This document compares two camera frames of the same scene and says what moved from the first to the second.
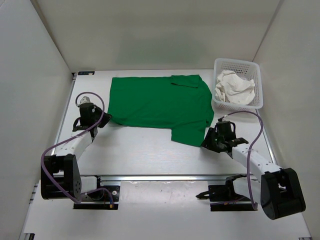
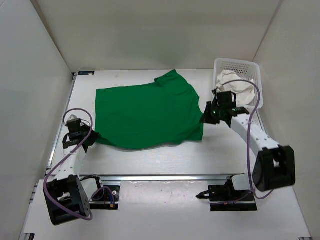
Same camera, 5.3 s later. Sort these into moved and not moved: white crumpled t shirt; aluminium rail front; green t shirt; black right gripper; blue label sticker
Moved: black right gripper; green t shirt
Not moved: white crumpled t shirt; blue label sticker; aluminium rail front
